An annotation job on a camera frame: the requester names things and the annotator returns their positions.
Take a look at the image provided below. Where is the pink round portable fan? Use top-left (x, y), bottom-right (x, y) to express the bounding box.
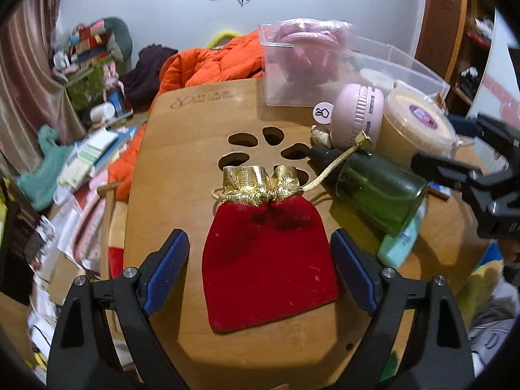
top-left (330, 84), bottom-right (384, 150)

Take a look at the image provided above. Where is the mint lotion tube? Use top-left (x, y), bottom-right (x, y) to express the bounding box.
top-left (377, 199), bottom-right (427, 269)

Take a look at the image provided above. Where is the dark purple garment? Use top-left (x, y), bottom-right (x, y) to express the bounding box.
top-left (121, 44), bottom-right (178, 111)

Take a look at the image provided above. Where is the yellow curved headboard cushion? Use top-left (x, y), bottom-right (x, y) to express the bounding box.
top-left (206, 29), bottom-right (241, 49)

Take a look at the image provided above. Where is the stack of books and papers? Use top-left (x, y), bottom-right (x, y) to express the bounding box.
top-left (53, 126), bottom-right (137, 206)

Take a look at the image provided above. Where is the cream lidded tub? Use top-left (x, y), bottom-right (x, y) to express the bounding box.
top-left (375, 87), bottom-right (458, 168)

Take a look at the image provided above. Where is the pink bunny figure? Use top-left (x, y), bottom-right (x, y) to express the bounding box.
top-left (102, 61), bottom-right (124, 102)

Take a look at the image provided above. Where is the pink rope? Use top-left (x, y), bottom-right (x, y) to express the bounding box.
top-left (272, 18), bottom-right (354, 86)

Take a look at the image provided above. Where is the clear plastic storage bin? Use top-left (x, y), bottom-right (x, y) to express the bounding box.
top-left (258, 19), bottom-right (449, 108)

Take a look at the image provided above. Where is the beige conch shell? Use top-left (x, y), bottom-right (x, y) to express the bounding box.
top-left (311, 124), bottom-right (332, 149)

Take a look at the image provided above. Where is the red velvet drawstring pouch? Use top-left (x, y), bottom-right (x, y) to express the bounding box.
top-left (202, 165), bottom-right (343, 334)

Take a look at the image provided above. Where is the green glass spray bottle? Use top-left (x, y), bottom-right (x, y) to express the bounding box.
top-left (322, 150), bottom-right (427, 237)

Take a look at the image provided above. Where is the striped brown curtain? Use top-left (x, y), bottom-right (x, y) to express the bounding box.
top-left (1, 0), bottom-right (85, 174)

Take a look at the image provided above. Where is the orange puffer jacket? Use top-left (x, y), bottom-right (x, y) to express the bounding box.
top-left (108, 31), bottom-right (263, 202)

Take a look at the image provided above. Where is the wooden wardrobe shelf unit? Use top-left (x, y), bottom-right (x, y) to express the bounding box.
top-left (415, 0), bottom-right (495, 115)

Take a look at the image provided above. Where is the teal plush dinosaur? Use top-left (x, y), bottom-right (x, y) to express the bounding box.
top-left (16, 124), bottom-right (73, 211)

